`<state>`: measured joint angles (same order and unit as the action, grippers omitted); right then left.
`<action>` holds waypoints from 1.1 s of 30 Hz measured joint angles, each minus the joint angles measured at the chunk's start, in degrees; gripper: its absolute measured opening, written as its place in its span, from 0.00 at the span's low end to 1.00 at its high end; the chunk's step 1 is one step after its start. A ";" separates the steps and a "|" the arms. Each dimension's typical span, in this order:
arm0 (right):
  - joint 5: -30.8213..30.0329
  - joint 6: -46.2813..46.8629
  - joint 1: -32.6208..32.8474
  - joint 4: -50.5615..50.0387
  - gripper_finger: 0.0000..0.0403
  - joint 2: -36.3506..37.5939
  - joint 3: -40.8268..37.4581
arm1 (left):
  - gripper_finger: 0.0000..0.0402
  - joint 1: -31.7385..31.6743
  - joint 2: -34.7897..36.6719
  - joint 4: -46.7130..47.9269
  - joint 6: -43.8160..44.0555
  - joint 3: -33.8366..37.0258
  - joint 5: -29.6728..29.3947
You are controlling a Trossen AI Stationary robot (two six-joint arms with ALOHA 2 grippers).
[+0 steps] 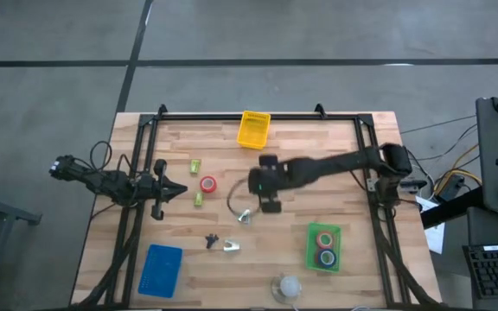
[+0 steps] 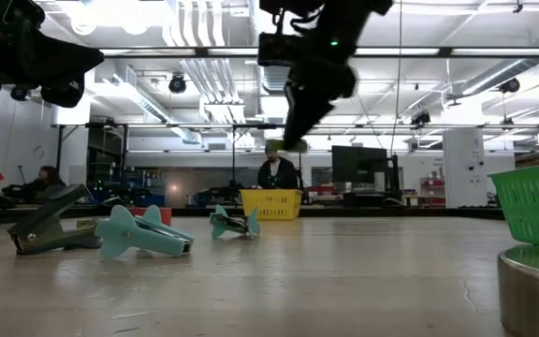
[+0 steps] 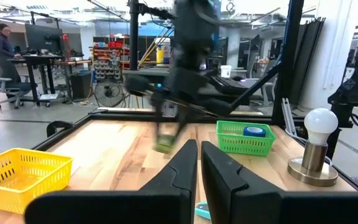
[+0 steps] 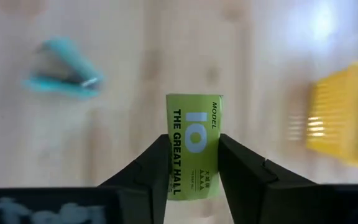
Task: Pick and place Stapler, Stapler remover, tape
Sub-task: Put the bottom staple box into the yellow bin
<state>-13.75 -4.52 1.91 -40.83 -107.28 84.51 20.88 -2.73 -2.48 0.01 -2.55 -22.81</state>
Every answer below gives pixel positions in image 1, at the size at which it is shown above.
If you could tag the silver metal clip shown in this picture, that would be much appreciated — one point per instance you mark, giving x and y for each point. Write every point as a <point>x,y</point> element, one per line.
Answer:
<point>231,246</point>

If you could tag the green plastic basket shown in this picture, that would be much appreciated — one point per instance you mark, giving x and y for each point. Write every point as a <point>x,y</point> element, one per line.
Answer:
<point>310,242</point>

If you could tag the white paper sheet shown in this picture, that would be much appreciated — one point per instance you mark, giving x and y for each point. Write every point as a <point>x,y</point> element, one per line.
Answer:
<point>435,235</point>

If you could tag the metal lamp base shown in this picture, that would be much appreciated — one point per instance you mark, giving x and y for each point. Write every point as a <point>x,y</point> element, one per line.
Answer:
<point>275,294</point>

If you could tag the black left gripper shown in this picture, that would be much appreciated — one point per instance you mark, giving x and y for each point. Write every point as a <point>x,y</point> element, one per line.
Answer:
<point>159,190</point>

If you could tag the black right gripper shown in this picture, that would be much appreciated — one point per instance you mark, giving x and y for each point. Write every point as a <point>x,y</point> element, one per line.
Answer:
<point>270,181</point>

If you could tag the yellow plastic basket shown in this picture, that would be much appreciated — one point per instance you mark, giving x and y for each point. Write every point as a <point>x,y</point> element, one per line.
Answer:
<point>253,134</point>

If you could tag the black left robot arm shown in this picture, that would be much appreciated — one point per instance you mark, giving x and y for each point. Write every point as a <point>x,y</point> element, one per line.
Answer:
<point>106,183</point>

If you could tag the black metal table frame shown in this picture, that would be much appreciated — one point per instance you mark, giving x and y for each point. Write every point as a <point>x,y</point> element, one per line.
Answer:
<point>253,116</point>

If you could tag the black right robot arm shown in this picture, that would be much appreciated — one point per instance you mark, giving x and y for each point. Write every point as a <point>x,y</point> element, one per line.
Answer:
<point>340,162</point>

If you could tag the black keyboard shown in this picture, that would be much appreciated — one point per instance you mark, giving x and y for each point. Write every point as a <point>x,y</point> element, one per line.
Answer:
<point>497,272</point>

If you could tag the black power adapter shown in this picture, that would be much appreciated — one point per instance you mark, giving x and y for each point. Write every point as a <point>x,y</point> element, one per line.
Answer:
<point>452,188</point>

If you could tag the white light bulb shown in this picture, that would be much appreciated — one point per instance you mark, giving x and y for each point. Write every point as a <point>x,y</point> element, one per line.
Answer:
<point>289,286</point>

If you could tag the black desk bar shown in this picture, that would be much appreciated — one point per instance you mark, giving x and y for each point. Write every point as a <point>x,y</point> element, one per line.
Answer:
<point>448,211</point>

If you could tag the lime green staples box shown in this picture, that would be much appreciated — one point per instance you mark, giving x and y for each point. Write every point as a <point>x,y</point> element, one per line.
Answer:
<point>198,198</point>
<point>195,166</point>

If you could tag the black staple remover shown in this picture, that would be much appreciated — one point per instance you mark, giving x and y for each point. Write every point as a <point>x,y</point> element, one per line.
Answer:
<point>211,240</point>

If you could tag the blue tape roll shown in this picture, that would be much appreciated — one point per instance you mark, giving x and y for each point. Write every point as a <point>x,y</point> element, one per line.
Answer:
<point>319,258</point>

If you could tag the blue plastic basket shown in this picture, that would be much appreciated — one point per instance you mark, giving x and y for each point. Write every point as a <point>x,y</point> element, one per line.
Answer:
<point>158,272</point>

